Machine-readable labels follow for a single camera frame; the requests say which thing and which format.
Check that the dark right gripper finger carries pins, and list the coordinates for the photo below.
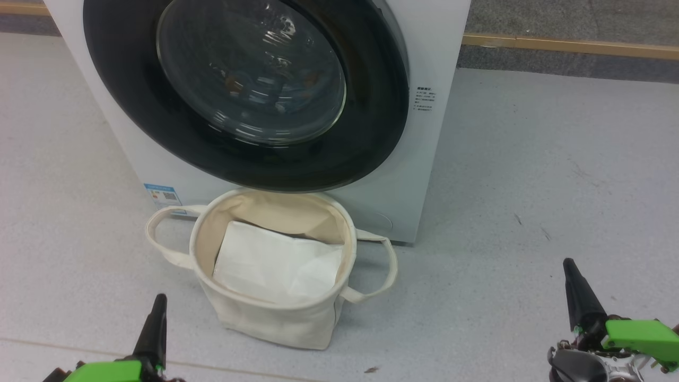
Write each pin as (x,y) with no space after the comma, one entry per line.
(583,302)

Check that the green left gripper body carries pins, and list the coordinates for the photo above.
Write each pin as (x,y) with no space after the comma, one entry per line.
(106,372)

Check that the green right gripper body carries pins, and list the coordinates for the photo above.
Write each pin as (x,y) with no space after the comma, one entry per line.
(642,339)

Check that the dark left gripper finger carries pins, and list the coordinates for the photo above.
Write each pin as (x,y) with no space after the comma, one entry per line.
(154,334)

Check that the round black glass washer door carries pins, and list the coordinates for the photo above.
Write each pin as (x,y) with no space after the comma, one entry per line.
(132,106)

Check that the cream canvas laundry basket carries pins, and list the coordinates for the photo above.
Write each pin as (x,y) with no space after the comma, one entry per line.
(265,323)

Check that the white folded basket liner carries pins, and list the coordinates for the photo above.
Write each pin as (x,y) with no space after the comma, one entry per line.
(276,265)

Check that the white front-load washing machine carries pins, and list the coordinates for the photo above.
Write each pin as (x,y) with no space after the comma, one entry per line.
(424,159)

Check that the blue energy label sticker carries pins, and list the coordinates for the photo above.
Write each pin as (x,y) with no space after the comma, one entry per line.
(163,196)

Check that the small black text sticker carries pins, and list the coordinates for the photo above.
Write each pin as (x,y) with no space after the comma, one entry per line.
(424,100)

